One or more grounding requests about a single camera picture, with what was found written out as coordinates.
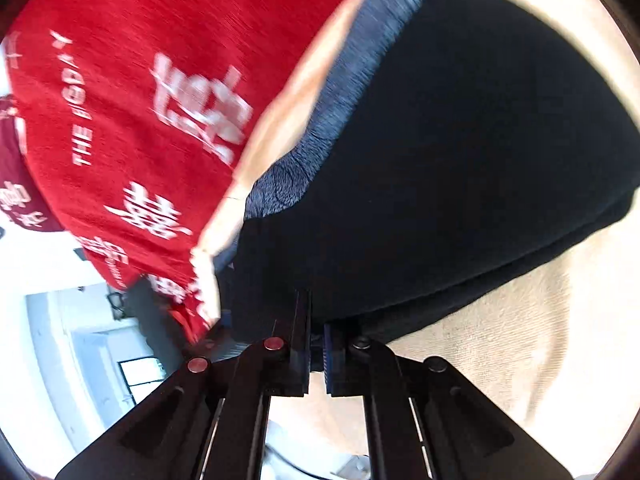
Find cream seat cushion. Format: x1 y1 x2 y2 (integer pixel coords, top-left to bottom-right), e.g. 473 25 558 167
192 0 639 425

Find dark red cloth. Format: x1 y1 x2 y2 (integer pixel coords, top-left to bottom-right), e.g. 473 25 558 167
1 96 64 232

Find red wedding sofa cover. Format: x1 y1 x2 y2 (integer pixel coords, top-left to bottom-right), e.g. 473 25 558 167
1 0 357 342

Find black pants with blue trim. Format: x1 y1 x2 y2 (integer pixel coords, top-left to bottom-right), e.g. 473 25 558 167
216 0 639 342

